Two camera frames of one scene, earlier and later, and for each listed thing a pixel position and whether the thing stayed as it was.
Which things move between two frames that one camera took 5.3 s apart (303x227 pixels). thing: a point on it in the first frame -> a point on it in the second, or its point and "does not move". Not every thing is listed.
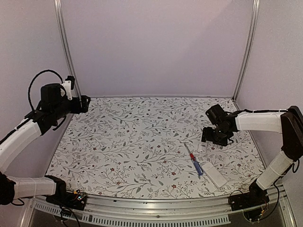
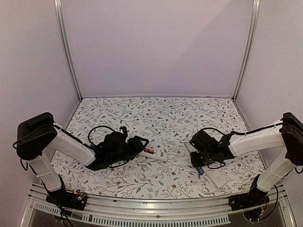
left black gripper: x=77 y=109 -> x=137 y=147
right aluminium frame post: x=256 y=8 does not move
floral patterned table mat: x=132 y=146 does not move
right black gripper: x=206 y=136 -> x=194 y=161
